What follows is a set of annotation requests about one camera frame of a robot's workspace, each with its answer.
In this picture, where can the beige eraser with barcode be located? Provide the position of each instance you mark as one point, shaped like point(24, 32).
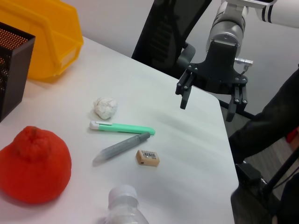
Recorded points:
point(147, 158)

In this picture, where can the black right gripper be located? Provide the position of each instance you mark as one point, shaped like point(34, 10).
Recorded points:
point(219, 70)

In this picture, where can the mint green pen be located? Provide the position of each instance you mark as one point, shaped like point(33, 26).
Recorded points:
point(123, 129)

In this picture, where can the red-orange knobbed orange fruit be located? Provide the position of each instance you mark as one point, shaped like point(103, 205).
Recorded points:
point(35, 168)

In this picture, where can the black office chair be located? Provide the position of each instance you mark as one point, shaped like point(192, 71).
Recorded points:
point(163, 35)

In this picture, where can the yellow plastic storage bin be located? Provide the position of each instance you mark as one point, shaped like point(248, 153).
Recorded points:
point(51, 42)

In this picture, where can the black box device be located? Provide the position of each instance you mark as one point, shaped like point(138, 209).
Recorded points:
point(247, 173)

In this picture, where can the grey glitter pen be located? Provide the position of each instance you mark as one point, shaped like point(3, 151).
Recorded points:
point(121, 148)

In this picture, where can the clear water bottle green label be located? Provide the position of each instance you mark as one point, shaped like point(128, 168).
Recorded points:
point(123, 207)

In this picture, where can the black metal stand frame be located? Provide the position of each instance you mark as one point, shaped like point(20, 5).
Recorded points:
point(280, 172)

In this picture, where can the white paper ball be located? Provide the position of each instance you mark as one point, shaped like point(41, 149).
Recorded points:
point(105, 108)

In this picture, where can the black mesh pen holder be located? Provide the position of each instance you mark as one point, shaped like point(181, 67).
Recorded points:
point(11, 74)

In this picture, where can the person in black clothes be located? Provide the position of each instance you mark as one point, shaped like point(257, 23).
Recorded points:
point(268, 126)

